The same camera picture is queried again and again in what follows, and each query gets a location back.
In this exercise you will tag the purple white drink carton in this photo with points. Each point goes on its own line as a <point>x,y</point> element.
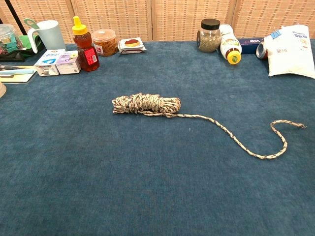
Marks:
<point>69,64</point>

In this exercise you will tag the bamboo folding screen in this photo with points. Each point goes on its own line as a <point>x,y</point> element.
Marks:
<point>172,17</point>

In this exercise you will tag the green plastic loop tool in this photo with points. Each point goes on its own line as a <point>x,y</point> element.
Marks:
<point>33,24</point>

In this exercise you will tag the packaged cake snack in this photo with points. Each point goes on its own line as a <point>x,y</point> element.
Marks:
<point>131,45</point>

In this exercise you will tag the red metal can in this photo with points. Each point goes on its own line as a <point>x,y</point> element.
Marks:
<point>261,50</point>

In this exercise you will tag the green cloth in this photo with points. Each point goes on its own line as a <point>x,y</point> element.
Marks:
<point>24,41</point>

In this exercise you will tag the black flat case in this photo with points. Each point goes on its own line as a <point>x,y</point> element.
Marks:
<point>12,57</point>

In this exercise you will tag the beige bowl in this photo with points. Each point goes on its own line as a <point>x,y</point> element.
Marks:
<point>2,89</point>

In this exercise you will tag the black tripod stand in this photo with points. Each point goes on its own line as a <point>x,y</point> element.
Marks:
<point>14,17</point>

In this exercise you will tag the dark blue table cloth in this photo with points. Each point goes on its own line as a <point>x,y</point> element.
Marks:
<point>157,184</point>

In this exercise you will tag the clear jar of rubber bands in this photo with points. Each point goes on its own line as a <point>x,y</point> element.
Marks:
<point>105,44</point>

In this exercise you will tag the white plastic food bag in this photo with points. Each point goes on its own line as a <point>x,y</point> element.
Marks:
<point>290,56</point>

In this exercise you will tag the blue binder clip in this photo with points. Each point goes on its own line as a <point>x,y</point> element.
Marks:
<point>275,34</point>

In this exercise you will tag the dark blue long box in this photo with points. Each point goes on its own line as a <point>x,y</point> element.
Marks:
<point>248,42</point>

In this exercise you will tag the honey bottle yellow cap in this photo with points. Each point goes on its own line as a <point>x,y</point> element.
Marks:
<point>86,56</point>

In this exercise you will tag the glass jar black lid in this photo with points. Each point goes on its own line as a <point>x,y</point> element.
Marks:
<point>209,39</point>

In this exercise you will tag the clear jar of colourful clips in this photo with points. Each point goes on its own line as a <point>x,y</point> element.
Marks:
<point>7,37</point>

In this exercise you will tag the blue white milk carton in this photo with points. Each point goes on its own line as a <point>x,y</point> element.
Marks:
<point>48,61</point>

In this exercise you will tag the white bottle yellow cap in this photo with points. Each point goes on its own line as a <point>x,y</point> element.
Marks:
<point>230,46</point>

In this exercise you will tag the razor on yellow card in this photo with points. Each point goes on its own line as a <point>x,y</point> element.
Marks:
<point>22,78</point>

